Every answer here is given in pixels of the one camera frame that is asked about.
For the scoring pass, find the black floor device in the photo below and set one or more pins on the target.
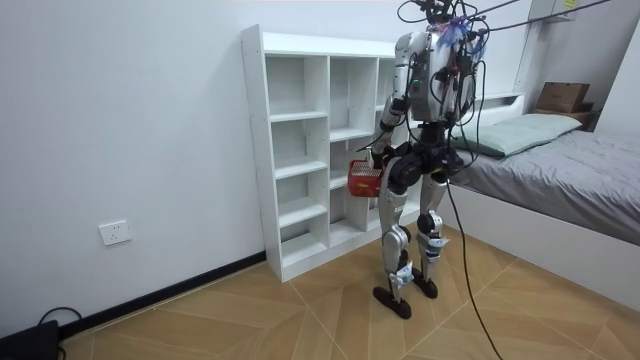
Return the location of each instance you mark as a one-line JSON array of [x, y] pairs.
[[31, 342]]

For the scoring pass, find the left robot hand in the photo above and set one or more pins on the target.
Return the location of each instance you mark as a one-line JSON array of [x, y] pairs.
[[378, 158]]

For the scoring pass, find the white wall socket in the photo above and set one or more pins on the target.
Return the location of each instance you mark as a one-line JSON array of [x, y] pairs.
[[114, 232]]

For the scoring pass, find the brown cardboard box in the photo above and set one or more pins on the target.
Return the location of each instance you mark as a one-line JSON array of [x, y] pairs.
[[562, 97]]

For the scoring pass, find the grey bed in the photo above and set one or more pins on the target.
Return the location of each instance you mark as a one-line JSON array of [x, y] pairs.
[[550, 200]]

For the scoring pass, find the robot body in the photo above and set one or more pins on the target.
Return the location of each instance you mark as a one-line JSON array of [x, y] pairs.
[[430, 75]]

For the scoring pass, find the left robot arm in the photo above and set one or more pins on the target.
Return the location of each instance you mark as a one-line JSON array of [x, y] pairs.
[[397, 95]]

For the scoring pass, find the red plastic basket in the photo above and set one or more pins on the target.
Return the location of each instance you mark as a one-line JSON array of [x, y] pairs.
[[364, 181]]

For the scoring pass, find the white shelf unit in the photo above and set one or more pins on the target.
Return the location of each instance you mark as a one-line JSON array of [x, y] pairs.
[[305, 150]]

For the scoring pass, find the robot legs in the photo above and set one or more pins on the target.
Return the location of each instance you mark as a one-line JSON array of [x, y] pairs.
[[397, 220]]

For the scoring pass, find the green pillow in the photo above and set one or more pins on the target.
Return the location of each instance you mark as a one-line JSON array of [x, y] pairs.
[[515, 133]]

